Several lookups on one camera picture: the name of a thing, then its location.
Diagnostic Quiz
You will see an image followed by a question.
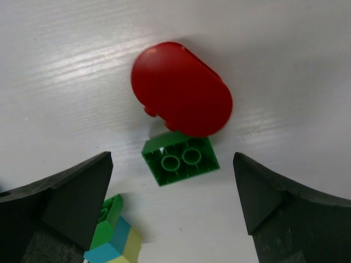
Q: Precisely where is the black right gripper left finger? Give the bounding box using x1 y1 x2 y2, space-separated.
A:
1 151 113 262

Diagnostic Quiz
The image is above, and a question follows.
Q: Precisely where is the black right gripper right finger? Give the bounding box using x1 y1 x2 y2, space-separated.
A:
233 152 350 262

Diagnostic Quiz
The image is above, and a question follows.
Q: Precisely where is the green sloped lego brick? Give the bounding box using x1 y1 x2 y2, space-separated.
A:
90 194 123 250

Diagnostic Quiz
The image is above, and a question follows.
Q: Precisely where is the yellow green lego brick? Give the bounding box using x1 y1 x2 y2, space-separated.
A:
84 216 142 263

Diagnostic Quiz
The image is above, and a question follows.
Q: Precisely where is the dark green lego brick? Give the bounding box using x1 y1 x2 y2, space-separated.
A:
141 131 220 186

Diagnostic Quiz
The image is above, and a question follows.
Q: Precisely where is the red rounded lego block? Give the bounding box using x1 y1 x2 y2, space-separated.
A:
131 42 233 137

